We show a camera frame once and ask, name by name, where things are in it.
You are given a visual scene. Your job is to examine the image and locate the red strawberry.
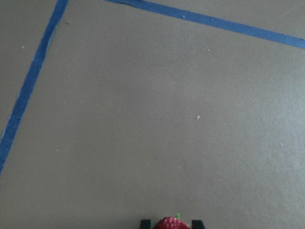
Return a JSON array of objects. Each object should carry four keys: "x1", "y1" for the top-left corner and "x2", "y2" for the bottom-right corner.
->
[{"x1": 153, "y1": 213, "x2": 191, "y2": 229}]

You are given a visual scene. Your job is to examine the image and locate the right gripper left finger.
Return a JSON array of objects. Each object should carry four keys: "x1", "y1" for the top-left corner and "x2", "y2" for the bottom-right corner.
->
[{"x1": 140, "y1": 219, "x2": 151, "y2": 229}]

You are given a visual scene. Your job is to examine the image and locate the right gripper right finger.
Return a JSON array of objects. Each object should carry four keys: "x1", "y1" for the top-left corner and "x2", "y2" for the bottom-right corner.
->
[{"x1": 192, "y1": 219, "x2": 205, "y2": 229}]

